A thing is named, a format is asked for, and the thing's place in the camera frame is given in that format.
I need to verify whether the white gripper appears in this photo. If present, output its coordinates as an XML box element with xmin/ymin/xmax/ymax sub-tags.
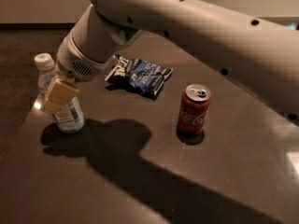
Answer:
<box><xmin>42</xmin><ymin>32</ymin><xmax>113</xmax><ymax>113</ymax></box>

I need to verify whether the clear plastic water bottle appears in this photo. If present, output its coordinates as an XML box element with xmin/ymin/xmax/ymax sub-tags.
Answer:
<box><xmin>34</xmin><ymin>53</ymin><xmax>84</xmax><ymax>133</ymax></box>

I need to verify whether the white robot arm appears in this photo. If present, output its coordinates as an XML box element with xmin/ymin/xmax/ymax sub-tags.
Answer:
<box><xmin>57</xmin><ymin>0</ymin><xmax>299</xmax><ymax>122</ymax></box>

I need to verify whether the blue chip bag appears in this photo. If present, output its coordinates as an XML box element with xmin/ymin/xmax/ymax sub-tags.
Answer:
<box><xmin>105</xmin><ymin>54</ymin><xmax>173</xmax><ymax>98</ymax></box>

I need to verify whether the red Coca-Cola can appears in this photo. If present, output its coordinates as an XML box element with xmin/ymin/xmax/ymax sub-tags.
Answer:
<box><xmin>177</xmin><ymin>83</ymin><xmax>212</xmax><ymax>136</ymax></box>

